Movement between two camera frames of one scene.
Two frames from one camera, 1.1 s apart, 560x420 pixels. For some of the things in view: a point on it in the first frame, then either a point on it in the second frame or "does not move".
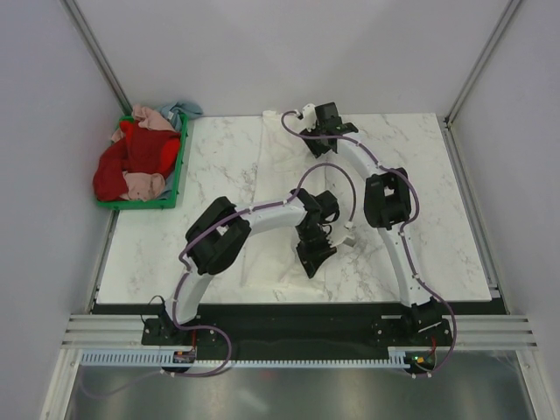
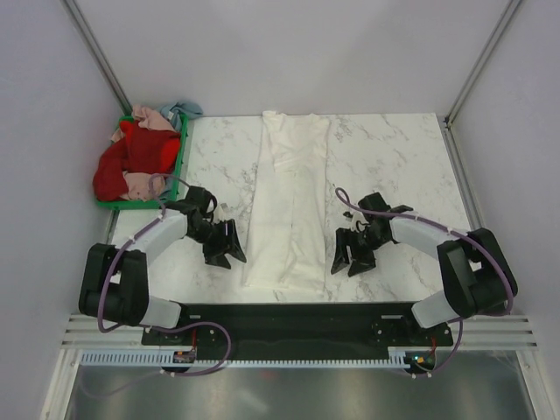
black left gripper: x=311 y=261 → x=214 y=255
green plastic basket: x=145 y=204 does not move
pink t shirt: x=148 y=118 does not move
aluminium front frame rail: x=469 y=330 does not move
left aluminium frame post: x=97 y=56 does not move
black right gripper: x=315 y=150 → x=341 y=258
